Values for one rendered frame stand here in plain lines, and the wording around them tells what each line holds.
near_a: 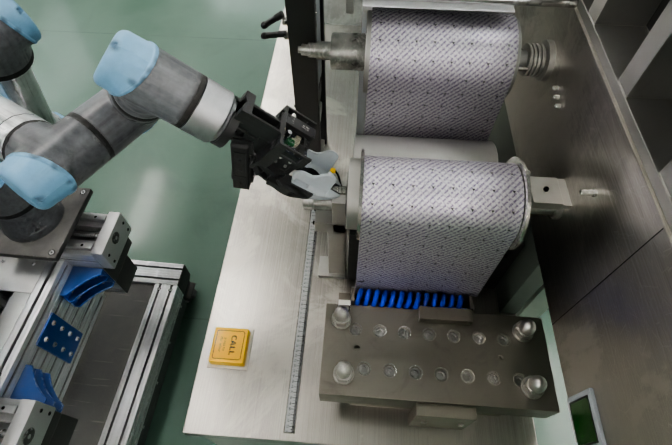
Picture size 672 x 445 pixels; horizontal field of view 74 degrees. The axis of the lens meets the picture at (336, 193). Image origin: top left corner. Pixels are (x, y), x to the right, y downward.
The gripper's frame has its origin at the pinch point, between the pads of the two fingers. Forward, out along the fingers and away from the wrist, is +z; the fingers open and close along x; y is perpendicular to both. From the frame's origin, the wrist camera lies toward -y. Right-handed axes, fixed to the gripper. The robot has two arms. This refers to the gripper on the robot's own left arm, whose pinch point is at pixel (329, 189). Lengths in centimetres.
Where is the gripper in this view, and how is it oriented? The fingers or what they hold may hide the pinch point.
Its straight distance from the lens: 70.6
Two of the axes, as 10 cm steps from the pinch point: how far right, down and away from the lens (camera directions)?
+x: 0.7, -8.1, 5.8
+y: 6.4, -4.1, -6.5
